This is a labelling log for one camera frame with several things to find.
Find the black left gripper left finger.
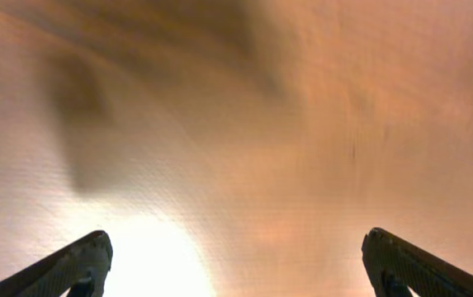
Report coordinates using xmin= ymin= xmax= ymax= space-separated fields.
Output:
xmin=0 ymin=230 xmax=113 ymax=297

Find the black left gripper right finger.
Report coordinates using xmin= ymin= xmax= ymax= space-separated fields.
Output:
xmin=362 ymin=228 xmax=473 ymax=297

